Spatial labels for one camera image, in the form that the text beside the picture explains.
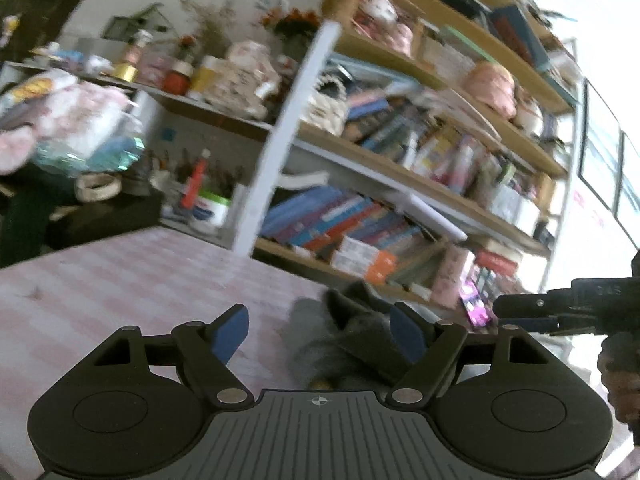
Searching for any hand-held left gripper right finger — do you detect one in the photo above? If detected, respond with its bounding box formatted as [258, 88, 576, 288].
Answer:
[386, 301, 551, 406]

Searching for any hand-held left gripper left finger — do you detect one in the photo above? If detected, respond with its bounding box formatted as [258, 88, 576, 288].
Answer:
[92, 304, 251, 407]

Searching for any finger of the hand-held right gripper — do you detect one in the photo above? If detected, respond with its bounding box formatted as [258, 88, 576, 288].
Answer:
[515, 316, 573, 336]
[492, 287, 576, 319]

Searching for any grey sweatshirt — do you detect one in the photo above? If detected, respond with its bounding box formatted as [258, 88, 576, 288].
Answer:
[280, 280, 451, 391]

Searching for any person's right hand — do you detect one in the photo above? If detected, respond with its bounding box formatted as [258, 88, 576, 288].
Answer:
[597, 332, 640, 448]

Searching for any smartphone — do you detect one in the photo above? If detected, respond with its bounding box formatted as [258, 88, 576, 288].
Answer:
[460, 280, 494, 329]

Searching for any pink printed cup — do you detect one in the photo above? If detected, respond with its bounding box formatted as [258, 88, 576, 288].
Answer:
[432, 245, 476, 309]

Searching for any orange and white box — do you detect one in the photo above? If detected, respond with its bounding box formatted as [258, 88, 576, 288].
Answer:
[340, 236, 399, 273]
[331, 250, 388, 283]

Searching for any white board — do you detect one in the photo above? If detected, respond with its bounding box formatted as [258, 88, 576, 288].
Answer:
[399, 191, 469, 242]

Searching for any row of leaning books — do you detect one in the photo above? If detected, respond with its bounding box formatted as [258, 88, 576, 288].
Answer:
[260, 185, 451, 286]

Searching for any white jar with green lid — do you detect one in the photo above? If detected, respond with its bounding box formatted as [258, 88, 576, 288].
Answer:
[192, 192, 232, 229]

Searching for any pink checked tablecloth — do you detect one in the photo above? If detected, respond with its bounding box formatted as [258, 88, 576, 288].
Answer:
[0, 225, 341, 480]

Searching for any red tassel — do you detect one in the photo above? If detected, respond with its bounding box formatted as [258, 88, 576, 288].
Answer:
[181, 149, 212, 210]

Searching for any black box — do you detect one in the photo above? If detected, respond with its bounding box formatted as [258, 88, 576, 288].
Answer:
[45, 192, 164, 252]

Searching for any thick white book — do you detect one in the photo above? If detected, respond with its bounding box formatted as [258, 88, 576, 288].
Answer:
[279, 171, 329, 192]

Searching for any row of upright books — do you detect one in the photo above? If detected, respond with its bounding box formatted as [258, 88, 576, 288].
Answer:
[345, 92, 551, 211]

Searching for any pink plush toy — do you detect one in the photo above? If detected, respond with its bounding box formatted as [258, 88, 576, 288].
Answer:
[464, 61, 517, 117]

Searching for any iridescent wrapping foil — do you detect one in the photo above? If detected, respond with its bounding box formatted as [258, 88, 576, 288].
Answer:
[32, 132, 147, 177]

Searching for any woven basket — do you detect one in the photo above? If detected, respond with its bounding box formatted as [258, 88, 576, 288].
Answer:
[304, 74, 349, 137]

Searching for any floral tin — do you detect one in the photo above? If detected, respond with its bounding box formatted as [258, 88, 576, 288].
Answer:
[204, 41, 282, 117]

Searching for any pink and white plush bag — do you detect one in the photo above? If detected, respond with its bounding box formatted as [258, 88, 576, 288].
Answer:
[0, 71, 132, 177]

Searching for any dried flower bouquet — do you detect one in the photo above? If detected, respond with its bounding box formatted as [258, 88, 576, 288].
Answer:
[259, 6, 322, 58]

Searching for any wooden bookshelf with white frame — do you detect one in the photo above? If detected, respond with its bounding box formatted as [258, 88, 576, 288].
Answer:
[0, 0, 586, 311]

